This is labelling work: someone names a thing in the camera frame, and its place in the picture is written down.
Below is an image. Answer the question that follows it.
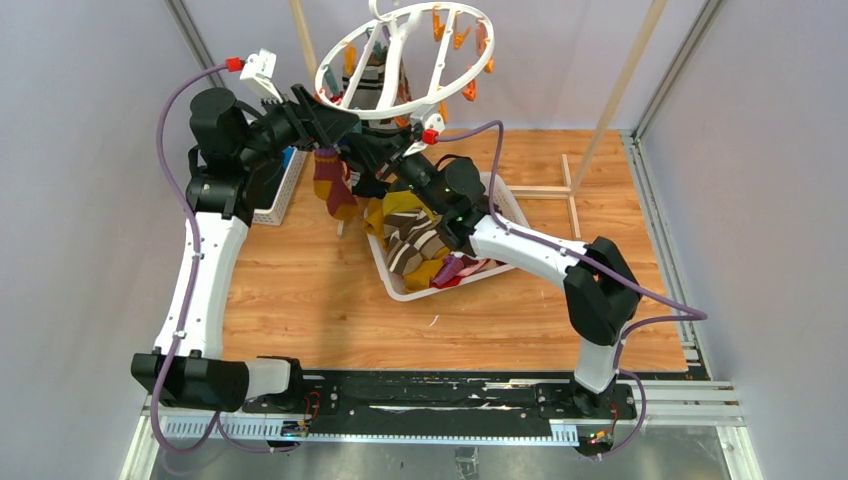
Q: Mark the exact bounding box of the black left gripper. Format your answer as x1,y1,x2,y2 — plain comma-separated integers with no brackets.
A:
238,84,360,170

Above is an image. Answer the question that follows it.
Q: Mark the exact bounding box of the white round clip hanger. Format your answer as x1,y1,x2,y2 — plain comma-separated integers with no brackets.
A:
314,1,496,120

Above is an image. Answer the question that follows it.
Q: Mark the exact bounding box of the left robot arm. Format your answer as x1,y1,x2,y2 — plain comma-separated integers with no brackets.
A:
131,85,359,413

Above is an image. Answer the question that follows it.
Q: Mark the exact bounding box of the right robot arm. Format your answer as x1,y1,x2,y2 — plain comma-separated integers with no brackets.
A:
340,128,642,417

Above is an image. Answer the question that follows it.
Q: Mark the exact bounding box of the mustard yellow sock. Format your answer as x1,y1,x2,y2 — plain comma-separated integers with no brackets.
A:
362,191,438,241

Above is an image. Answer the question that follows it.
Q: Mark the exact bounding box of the purple maroon mustard hanging sock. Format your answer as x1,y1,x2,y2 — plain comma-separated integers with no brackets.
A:
313,148,359,221

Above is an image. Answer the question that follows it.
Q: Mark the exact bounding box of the brown white striped sock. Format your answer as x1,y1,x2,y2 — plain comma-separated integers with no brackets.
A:
382,209,451,275

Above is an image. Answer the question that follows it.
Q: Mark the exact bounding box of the small white perforated basket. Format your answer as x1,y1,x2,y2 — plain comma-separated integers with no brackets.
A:
253,147,307,226

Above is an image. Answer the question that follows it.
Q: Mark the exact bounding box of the purple sock in basket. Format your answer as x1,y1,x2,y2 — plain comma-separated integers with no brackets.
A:
430,254,465,288

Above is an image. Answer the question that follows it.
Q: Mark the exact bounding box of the white sock basket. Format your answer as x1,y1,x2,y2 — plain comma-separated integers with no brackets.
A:
367,174,530,302

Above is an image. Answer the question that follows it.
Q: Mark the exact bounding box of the red sock in basket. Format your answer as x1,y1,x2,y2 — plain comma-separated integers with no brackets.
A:
436,253,514,289

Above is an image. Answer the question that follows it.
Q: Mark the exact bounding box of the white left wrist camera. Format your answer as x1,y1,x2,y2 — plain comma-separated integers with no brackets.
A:
239,49,283,104

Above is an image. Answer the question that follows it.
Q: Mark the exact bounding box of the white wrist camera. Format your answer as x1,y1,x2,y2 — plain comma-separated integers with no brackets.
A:
239,49,283,104
410,112,445,146

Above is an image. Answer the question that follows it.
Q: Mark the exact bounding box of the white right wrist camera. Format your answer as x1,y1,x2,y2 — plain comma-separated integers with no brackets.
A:
410,112,445,146

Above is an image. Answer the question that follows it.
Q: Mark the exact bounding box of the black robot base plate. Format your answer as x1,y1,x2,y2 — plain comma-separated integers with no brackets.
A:
243,370,639,439

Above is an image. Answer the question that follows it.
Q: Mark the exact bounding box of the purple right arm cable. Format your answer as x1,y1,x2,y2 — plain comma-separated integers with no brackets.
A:
437,119,709,460

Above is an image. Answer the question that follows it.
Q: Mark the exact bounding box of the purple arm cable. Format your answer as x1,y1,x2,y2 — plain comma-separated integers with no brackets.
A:
148,60,293,456
437,119,709,460

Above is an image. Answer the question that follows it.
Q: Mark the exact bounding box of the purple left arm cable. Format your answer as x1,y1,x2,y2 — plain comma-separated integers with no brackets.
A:
148,60,293,456

